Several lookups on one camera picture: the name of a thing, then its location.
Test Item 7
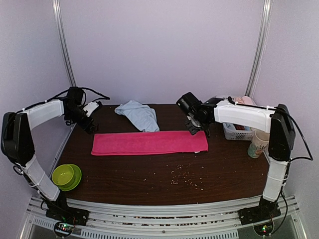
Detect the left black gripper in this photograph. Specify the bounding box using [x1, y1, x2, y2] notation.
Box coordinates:
[66, 107, 100, 135]

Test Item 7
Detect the magenta pink towel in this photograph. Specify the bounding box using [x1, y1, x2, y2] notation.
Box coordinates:
[91, 131, 209, 156]

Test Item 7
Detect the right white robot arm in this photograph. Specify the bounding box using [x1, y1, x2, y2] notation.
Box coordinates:
[176, 93, 296, 220]

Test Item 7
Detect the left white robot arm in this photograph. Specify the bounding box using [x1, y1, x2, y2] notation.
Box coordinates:
[0, 99, 101, 202]

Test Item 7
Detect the white plastic basket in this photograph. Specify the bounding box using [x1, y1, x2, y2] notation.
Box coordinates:
[215, 95, 257, 141]

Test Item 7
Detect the light blue towel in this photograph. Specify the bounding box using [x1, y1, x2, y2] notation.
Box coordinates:
[115, 100, 160, 132]

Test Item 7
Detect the light pink rolled towel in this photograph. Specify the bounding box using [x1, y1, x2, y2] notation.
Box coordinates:
[241, 96, 255, 106]

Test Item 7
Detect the green bowl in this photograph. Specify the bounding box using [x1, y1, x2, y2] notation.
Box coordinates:
[51, 164, 74, 186]

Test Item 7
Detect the green plate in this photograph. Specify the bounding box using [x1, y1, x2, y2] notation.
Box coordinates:
[57, 164, 82, 191]

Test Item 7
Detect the cream patterned mug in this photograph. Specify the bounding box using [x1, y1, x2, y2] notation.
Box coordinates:
[247, 130, 270, 158]

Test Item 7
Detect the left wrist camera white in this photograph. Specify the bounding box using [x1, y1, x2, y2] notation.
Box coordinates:
[83, 101, 103, 117]

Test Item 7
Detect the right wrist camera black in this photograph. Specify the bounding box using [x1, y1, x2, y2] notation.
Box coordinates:
[176, 92, 202, 116]

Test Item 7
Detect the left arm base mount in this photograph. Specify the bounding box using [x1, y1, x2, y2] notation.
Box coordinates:
[46, 205, 89, 226]

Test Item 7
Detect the left aluminium post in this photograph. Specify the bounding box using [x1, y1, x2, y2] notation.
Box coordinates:
[52, 0, 76, 87]

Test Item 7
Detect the aluminium front rail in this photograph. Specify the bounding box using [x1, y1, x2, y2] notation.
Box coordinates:
[18, 196, 307, 239]

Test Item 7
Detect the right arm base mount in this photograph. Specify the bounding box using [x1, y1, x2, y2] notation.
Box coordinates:
[238, 202, 281, 225]

